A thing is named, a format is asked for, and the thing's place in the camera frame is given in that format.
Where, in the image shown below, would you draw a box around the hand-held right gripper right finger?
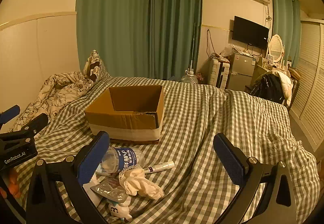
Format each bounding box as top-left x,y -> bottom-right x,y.
213,133 -> 298,224

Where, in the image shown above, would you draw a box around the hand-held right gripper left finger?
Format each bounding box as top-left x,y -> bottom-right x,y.
26,131 -> 110,224

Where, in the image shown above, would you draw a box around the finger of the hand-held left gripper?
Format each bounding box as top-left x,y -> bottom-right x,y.
0,113 -> 49,150
0,105 -> 21,127

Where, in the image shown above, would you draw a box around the clear plastic bottle blue label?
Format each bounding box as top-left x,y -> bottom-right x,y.
101,146 -> 145,176

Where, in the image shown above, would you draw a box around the silver blister pack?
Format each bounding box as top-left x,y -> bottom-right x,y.
90,178 -> 129,199

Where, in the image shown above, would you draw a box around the white blue packet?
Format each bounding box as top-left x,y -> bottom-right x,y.
82,163 -> 112,208

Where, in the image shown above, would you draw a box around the brown cardboard box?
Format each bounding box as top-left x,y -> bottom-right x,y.
85,85 -> 165,145

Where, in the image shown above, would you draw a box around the white lace cloth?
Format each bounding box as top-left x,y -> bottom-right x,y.
119,166 -> 165,199

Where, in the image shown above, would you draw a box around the white plush toy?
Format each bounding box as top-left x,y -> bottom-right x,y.
108,197 -> 133,222

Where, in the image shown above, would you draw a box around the white tube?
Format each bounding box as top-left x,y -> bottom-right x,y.
143,161 -> 175,174

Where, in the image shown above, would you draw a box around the green checkered bed sheet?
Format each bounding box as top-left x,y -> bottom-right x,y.
15,76 -> 321,224

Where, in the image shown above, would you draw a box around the floral quilt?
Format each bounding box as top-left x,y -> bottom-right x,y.
9,71 -> 95,133

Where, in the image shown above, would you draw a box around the white suitcase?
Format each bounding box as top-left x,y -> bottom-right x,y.
208,58 -> 231,89

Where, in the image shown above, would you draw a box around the floral checkered pillow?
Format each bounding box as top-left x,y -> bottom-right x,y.
82,50 -> 110,83

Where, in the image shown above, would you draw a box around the clear water jug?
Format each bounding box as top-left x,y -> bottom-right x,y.
180,68 -> 199,85

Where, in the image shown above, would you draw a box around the grey small fridge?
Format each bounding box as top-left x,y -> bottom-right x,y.
226,52 -> 257,91

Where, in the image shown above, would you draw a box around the white garment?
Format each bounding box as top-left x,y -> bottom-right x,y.
276,71 -> 293,100

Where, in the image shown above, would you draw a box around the white dressing table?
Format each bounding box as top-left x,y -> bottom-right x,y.
250,60 -> 291,88

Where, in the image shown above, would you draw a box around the brown chair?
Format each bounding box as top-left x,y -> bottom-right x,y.
283,67 -> 302,113

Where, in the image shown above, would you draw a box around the clear plastic bag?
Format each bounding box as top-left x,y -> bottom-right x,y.
220,44 -> 238,57

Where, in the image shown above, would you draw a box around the thin white pole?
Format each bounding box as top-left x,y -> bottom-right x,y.
190,23 -> 196,70

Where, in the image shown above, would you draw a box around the white louvered wardrobe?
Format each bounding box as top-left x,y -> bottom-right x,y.
289,19 -> 324,152

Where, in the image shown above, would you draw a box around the white oval mirror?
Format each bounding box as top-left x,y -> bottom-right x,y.
268,34 -> 285,62

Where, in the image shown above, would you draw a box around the narrow green curtain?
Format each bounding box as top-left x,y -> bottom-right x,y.
272,0 -> 302,62

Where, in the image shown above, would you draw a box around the dark wall cable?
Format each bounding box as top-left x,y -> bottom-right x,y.
206,29 -> 215,58

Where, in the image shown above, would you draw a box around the black wall television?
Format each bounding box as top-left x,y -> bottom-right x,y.
232,16 -> 269,50

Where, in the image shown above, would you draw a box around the air conditioner cables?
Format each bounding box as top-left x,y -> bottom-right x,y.
263,3 -> 272,28

